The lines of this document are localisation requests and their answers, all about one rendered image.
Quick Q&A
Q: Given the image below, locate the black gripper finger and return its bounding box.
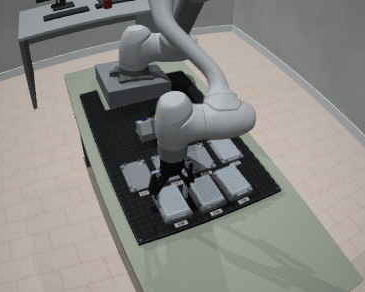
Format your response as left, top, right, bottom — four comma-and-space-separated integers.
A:
148, 168, 172, 207
176, 159, 195, 199

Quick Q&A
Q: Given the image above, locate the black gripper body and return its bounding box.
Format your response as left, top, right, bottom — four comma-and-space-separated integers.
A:
159, 159, 185, 178

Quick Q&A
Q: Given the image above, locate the white button panel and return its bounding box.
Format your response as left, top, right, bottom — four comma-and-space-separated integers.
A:
136, 115, 157, 143

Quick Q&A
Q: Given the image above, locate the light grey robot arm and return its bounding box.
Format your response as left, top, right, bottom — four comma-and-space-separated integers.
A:
109, 0, 256, 163

